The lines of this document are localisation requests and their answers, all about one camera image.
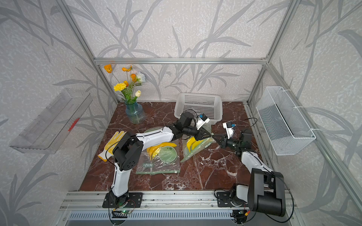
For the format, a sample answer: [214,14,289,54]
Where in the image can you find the yellow banana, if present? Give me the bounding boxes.
[190,140,204,151]
[186,137,196,152]

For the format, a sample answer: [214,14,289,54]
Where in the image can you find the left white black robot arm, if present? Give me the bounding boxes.
[109,112,211,198]

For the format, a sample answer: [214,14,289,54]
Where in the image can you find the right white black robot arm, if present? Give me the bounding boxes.
[213,130,286,217]

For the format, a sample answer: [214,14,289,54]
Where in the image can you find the left zip-top bag with bananas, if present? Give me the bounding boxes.
[136,127,180,175]

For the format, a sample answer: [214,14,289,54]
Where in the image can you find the bananas in left bag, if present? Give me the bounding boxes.
[146,142,177,163]

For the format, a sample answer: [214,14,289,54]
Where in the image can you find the white plastic basket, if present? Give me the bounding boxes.
[174,93,223,125]

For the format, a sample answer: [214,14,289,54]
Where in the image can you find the blue glass vase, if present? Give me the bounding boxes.
[125,102,146,124]

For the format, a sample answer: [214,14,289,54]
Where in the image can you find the artificial flower bouquet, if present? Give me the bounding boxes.
[104,64,146,105]

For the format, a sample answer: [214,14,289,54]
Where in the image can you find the right circuit board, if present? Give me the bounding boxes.
[231,210,250,225]

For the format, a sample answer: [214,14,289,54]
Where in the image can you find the circuit board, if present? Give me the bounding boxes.
[111,209,134,218]
[231,210,250,225]

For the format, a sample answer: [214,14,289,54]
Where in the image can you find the yellow work glove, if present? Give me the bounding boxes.
[98,131,126,162]

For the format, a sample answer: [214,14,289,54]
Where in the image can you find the left circuit board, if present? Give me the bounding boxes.
[111,209,134,218]

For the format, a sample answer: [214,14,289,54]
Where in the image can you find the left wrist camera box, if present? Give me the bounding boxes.
[196,114,210,130]

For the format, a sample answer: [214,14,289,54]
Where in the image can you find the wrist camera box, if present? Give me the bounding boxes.
[222,121,236,139]
[196,114,210,130]

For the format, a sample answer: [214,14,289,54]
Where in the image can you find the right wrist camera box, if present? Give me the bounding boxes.
[222,121,236,139]

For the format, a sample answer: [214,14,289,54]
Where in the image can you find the white wire mesh basket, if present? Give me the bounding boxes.
[256,86,316,156]

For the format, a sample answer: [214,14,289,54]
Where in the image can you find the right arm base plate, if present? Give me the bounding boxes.
[214,190,241,208]

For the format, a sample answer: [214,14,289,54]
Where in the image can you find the aluminium frame crossbar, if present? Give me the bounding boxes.
[94,58,266,65]

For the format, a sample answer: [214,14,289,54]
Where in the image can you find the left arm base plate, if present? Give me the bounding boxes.
[102,191,143,209]

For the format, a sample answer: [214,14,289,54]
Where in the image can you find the aluminium front rail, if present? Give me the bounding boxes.
[59,190,298,211]

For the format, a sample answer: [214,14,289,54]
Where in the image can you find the clear acrylic wall shelf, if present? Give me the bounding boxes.
[9,89,93,154]

